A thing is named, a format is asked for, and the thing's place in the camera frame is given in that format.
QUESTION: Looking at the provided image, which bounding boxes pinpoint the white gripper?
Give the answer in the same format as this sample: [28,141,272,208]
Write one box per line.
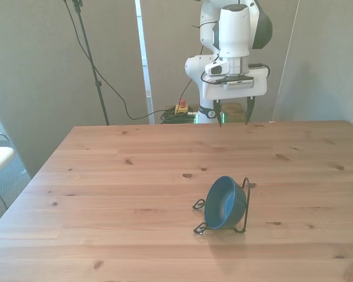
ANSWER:
[201,66,268,128]

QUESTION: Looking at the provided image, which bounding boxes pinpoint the yellow emergency stop box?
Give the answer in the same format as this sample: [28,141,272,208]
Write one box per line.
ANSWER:
[175,99,189,116]

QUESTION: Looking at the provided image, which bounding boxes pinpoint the thin white leaning rod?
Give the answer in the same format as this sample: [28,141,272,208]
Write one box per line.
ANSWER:
[271,0,301,123]

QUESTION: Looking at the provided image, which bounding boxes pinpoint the black tripod stand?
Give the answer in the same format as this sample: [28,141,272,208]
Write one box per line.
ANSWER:
[63,0,111,126]

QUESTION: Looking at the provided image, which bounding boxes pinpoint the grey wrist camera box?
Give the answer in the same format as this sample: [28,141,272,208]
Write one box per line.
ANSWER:
[214,75,256,89]

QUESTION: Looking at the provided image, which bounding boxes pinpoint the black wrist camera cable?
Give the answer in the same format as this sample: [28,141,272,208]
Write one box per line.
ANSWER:
[248,63,271,79]

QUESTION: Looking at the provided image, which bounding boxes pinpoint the black wire bowl rack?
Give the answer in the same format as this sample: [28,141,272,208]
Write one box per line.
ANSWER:
[192,177,252,236]

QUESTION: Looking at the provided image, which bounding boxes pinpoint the long black hanging cable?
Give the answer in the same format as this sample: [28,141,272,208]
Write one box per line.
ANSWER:
[65,0,177,121]

